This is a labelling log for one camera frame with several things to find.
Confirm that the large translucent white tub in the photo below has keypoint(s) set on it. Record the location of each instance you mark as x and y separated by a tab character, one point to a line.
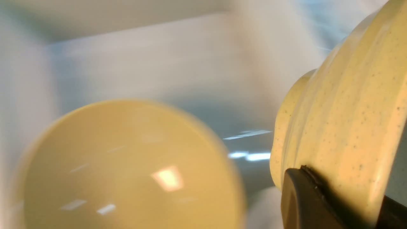
227	62

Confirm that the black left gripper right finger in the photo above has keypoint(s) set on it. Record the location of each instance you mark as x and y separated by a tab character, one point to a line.
393	215

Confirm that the yellow noodle bowl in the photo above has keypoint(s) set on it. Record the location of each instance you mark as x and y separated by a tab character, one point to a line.
345	119

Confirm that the stacked yellow bowl top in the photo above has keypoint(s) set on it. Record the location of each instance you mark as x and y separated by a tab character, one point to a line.
126	164

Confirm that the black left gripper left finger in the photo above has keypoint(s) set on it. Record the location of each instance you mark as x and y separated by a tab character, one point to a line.
304	202

